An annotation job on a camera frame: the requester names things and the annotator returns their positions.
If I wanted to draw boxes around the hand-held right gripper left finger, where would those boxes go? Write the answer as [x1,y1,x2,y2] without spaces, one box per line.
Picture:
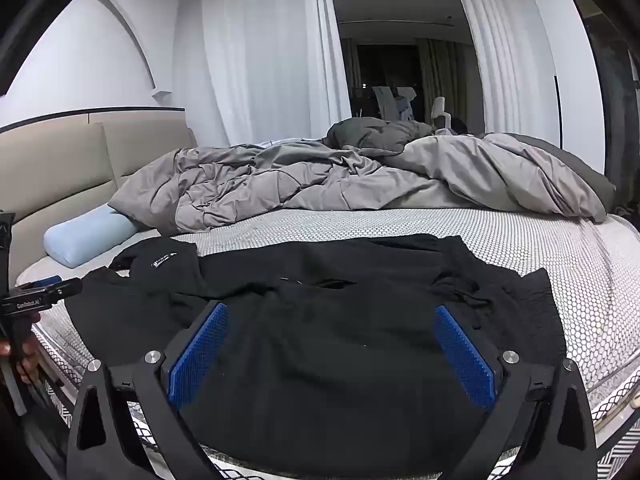
[66,301,231,480]

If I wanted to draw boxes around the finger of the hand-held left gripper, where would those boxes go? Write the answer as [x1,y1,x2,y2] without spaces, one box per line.
[22,275,84,302]

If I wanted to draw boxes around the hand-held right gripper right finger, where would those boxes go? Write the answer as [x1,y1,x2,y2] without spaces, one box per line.
[434,305,598,480]

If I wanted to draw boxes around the black pants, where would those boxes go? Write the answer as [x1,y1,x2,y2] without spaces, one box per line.
[65,232,568,476]

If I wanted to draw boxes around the person's left hand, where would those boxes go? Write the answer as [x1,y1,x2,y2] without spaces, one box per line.
[16,331,45,387]

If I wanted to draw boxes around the light blue pillow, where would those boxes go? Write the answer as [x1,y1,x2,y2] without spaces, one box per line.
[43,205,141,268]

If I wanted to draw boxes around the beige padded headboard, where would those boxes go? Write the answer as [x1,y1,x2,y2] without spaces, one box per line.
[0,107,198,306]

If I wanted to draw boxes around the bed with honeycomb sheet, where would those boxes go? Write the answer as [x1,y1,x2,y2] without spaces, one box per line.
[15,205,640,480]

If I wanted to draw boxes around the grey quilted duvet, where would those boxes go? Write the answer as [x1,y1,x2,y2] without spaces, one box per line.
[107,117,617,236]

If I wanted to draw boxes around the white office chair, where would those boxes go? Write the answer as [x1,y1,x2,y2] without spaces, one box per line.
[429,96,455,134]

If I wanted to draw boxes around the white chairs in background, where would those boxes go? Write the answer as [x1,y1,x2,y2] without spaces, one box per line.
[372,85,418,122]

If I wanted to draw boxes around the beige drape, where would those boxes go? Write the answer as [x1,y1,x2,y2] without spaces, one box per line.
[417,37,483,133]

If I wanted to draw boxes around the white wardrobe panel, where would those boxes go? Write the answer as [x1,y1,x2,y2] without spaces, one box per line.
[517,0,607,177]

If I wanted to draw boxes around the white sheer curtain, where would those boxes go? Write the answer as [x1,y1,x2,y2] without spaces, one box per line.
[200,0,352,148]
[450,0,558,137]

